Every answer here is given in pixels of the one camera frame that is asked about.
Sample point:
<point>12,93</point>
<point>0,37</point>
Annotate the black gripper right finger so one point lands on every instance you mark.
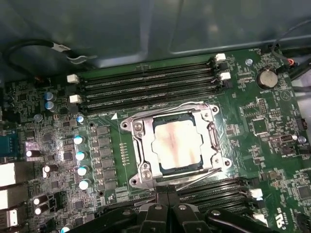
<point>184,218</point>

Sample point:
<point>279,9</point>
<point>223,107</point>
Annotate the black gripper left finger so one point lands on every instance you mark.
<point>150,218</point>

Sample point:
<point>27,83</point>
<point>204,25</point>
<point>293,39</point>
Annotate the metal socket cover frame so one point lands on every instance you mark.
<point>202,150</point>

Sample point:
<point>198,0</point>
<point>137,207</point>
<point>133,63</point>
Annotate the silver square CPU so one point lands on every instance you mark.
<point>177,143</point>

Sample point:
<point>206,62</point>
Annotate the CPU socket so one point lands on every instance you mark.
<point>137,150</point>

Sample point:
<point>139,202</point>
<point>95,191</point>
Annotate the blue-top round capacitor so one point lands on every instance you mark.
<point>79,140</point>
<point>81,155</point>
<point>82,171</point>
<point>84,185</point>

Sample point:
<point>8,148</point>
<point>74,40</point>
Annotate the green motherboard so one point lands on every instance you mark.
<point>243,150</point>

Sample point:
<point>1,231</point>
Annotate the silver rear port block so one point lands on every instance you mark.
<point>7,174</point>
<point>8,218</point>
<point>9,199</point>

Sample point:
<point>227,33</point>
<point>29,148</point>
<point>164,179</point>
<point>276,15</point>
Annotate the blue rear port connector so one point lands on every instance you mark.
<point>12,145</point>

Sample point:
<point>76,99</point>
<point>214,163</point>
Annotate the round coin battery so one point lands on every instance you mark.
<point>267,78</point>

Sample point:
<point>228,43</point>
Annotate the black open PC case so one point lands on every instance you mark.
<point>145,29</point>

